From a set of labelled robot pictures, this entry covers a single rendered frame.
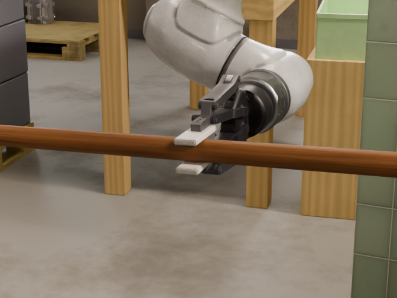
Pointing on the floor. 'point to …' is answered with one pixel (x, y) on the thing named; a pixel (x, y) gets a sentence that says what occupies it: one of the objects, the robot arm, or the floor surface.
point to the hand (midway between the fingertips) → (195, 148)
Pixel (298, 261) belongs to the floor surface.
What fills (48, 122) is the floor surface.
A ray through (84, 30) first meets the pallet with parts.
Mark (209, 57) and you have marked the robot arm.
